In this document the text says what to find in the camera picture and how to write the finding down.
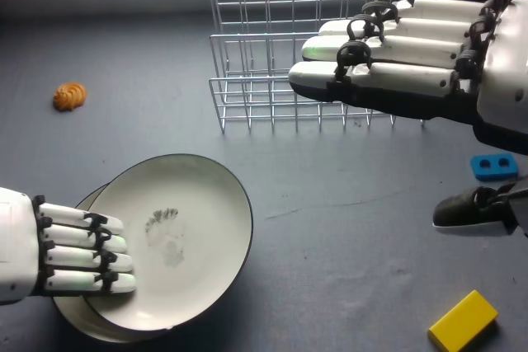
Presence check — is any blue block with two holes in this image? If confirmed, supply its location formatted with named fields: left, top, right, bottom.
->
left=469, top=153, right=519, bottom=182

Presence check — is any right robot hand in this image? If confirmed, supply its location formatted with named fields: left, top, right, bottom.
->
left=287, top=0, right=528, bottom=240

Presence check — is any orange swirl cookie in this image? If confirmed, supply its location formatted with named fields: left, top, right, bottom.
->
left=52, top=82, right=88, bottom=113

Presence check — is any white plate with feathery smudge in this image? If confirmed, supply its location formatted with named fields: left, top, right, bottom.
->
left=84, top=153, right=253, bottom=331

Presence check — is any white plate with dark specks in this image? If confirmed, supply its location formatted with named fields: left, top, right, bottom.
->
left=52, top=185, right=174, bottom=345

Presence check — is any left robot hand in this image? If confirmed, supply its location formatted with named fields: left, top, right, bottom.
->
left=0, top=186, right=137, bottom=307

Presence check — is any silver wire rack shelf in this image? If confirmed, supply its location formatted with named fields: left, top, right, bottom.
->
left=208, top=0, right=434, bottom=134

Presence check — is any yellow rectangular block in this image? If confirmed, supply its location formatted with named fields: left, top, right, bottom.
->
left=427, top=289, right=499, bottom=352

